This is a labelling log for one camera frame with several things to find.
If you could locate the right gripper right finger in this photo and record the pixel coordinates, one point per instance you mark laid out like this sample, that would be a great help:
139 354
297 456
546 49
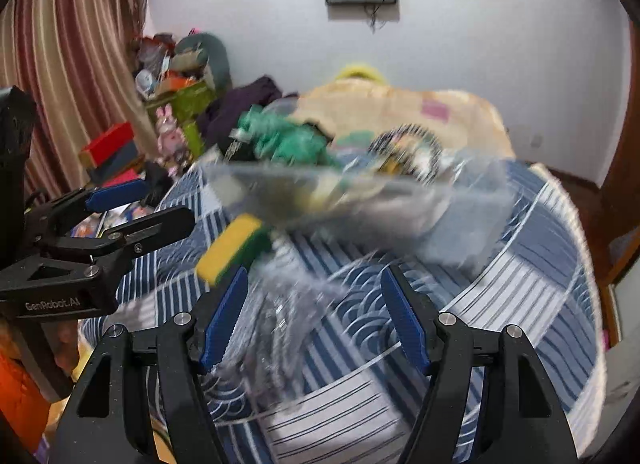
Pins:
521 418

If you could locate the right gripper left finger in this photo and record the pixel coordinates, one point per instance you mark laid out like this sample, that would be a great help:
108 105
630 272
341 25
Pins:
132 375

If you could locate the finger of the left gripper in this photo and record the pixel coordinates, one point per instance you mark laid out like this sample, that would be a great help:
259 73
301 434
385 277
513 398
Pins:
128 241
60 216

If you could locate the yellow green sponge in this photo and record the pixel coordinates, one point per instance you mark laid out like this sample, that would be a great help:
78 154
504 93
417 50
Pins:
245 239

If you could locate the bag with grey knit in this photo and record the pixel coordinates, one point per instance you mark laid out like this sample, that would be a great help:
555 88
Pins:
284 304

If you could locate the green knitted garment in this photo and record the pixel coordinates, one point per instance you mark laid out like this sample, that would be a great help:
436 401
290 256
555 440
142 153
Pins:
277 139

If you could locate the clear plastic storage box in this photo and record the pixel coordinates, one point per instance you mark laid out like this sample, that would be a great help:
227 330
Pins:
455 220

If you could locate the person's left hand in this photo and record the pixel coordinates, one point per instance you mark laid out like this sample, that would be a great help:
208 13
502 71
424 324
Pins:
71 351

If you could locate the red box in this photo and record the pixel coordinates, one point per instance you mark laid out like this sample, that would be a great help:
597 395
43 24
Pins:
118 139

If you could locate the pink bunny figure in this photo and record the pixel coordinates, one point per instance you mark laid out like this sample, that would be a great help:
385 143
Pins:
171 142

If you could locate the blue white patterned bedspread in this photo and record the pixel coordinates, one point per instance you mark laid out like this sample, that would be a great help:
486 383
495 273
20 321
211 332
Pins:
359 396

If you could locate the green storage bag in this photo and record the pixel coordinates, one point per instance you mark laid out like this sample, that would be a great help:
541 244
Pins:
187 105

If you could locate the dark purple clothes pile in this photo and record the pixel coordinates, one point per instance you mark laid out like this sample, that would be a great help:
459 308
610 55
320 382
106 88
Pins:
222 115

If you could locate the striped brown curtain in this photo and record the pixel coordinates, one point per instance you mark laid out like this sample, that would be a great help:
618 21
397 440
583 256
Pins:
76 59

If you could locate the grey plush toy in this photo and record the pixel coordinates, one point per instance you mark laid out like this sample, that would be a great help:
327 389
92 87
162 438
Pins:
203 55

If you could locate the beige fleece blanket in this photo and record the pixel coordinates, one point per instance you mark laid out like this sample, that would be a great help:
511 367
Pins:
459 120

